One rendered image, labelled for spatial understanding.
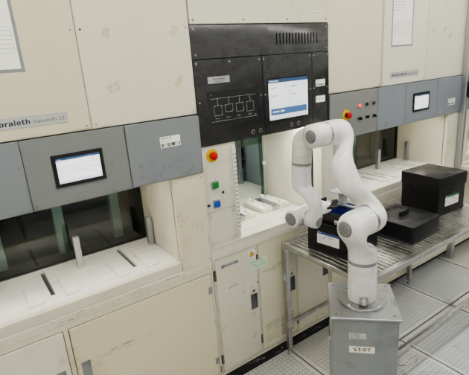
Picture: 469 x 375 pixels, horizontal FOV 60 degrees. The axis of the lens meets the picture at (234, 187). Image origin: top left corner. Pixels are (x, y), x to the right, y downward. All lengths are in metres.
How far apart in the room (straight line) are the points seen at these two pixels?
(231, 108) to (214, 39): 0.33
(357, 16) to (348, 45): 0.18
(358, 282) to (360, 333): 0.21
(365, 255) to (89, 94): 1.27
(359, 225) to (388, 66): 1.51
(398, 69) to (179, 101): 1.63
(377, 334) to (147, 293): 1.04
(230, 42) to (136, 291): 1.25
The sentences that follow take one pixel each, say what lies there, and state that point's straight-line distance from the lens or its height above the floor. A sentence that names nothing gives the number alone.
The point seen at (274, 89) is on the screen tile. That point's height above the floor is 1.63.
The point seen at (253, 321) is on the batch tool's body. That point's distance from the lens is 2.52.
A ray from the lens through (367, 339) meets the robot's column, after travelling 1.86.
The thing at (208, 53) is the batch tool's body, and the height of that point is 1.83.
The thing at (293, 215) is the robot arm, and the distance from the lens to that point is 1.91.
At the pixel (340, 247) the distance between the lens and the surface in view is 2.21.
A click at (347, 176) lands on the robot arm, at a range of 1.69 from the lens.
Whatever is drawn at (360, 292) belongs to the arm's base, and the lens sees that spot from 1.82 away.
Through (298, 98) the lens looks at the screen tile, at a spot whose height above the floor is 1.56.
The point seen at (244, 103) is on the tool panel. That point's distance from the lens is 2.09.
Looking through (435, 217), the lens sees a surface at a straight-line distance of 2.59.
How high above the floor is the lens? 1.78
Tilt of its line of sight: 17 degrees down
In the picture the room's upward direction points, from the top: 4 degrees counter-clockwise
